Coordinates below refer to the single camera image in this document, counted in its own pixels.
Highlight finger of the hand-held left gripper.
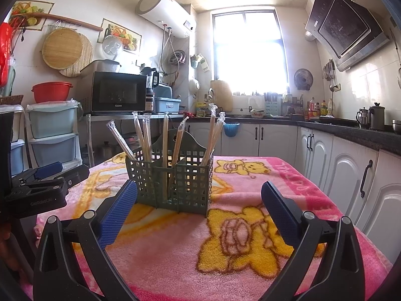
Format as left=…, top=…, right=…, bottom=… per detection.
left=64, top=166, right=90, bottom=189
left=13, top=162, right=63, bottom=184

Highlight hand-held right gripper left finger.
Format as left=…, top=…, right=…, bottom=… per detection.
left=33, top=179, right=139, bottom=301

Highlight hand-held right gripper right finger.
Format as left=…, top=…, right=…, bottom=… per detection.
left=260, top=181, right=367, bottom=301

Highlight grey plastic utensil basket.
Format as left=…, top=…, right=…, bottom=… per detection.
left=125, top=128, right=215, bottom=217

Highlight bunch of chopsticks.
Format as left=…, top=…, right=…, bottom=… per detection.
left=107, top=104, right=227, bottom=207

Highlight hanging kitchen utensils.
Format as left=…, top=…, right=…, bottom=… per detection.
left=323, top=59, right=338, bottom=93

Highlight multicolour plastic drawer unit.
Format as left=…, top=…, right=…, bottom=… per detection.
left=0, top=103, right=26, bottom=177

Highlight stacked steel pots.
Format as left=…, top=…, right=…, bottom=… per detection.
left=99, top=135, right=138, bottom=159

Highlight teal plastic drawer unit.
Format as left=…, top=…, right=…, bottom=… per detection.
left=25, top=100, right=84, bottom=170

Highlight steel shelf rack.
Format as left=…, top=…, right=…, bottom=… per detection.
left=84, top=111, right=188, bottom=167

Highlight pink bear printed blanket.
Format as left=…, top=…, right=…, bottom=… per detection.
left=33, top=154, right=393, bottom=301

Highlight red plastic basin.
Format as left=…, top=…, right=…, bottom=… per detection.
left=31, top=82, right=74, bottom=104

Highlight wicker basket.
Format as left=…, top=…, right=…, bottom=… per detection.
left=0, top=95, right=24, bottom=106

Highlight white kitchen cabinets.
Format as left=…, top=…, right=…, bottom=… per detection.
left=185, top=121, right=401, bottom=261

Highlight black microwave oven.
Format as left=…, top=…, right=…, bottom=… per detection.
left=91, top=71, right=148, bottom=115

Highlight blue hanging bin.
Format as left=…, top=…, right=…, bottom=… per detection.
left=224, top=122, right=241, bottom=138

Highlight green knife block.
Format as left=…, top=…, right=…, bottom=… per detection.
left=265, top=92, right=279, bottom=117

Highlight steel container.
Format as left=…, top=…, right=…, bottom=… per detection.
left=81, top=59, right=122, bottom=78

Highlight black blender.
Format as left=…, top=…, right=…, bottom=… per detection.
left=141, top=67, right=160, bottom=112

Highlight row of condiment bottles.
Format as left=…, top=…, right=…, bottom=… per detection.
left=305, top=98, right=334, bottom=120

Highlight black kitchen countertop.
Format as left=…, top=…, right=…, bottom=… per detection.
left=185, top=114, right=401, bottom=156

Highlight blue dish bin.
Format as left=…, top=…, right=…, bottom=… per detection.
left=153, top=85, right=182, bottom=114

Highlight round bamboo mat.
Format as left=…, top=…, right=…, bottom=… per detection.
left=59, top=33, right=94, bottom=78

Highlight round bamboo tray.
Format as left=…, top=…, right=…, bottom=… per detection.
left=42, top=28, right=83, bottom=70

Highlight red plastic bag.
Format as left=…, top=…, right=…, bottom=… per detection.
left=0, top=22, right=13, bottom=87

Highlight glass french press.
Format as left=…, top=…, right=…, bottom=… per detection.
left=357, top=108, right=370, bottom=129

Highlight clear plastic dome cover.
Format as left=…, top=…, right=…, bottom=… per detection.
left=102, top=34, right=124, bottom=61

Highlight wooden cutting board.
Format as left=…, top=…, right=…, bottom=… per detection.
left=209, top=80, right=233, bottom=112

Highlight steel teapot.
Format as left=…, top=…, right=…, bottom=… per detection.
left=368, top=102, right=386, bottom=131

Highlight long wooden rolling pin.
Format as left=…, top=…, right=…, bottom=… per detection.
left=14, top=13, right=104, bottom=32

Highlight kitchen window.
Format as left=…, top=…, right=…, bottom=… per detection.
left=212, top=10, right=289, bottom=96

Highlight white water heater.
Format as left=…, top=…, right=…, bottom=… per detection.
left=135, top=0, right=197, bottom=38

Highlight black range hood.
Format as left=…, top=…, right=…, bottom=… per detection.
left=305, top=0, right=391, bottom=72

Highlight small wall fan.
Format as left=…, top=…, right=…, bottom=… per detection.
left=293, top=68, right=314, bottom=91

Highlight fruit wall poster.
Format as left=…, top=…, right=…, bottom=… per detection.
left=9, top=1, right=55, bottom=32
left=97, top=18, right=142, bottom=54

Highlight coiled hose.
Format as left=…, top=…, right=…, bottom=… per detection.
left=169, top=49, right=187, bottom=65

